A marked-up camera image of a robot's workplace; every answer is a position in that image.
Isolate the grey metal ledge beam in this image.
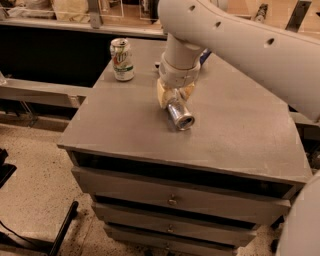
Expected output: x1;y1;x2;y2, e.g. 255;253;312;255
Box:
0;79;91;108

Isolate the metal window rail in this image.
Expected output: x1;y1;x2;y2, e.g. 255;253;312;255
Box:
0;17;167;40

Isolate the black chair leg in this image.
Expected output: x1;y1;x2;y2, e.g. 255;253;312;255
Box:
0;201;79;256

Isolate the grey drawer cabinet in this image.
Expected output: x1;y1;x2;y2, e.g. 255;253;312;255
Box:
60;39;312;256

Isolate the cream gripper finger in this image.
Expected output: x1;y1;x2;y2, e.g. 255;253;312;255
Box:
157;79;176;109
179;83;195;100

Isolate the top drawer brass knob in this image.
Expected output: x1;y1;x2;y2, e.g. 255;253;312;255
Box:
167;195;178;206

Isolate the silver blue redbull can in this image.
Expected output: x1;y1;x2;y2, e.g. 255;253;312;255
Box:
167;100;195;131

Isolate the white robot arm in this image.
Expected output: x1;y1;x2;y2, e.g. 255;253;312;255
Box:
158;0;320;123

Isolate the blue white chip bag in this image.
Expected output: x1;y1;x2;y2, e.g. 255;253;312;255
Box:
200;49;211;64

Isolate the drawer brass knob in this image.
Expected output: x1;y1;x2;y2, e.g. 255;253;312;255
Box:
167;195;178;206
167;225;174;233

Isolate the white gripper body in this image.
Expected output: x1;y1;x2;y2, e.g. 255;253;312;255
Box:
158;54;201;88

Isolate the green white 7up can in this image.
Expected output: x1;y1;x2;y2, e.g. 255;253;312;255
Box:
110;38;134;81

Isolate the middle drawer brass knob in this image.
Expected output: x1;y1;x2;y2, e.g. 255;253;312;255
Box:
167;225;174;233

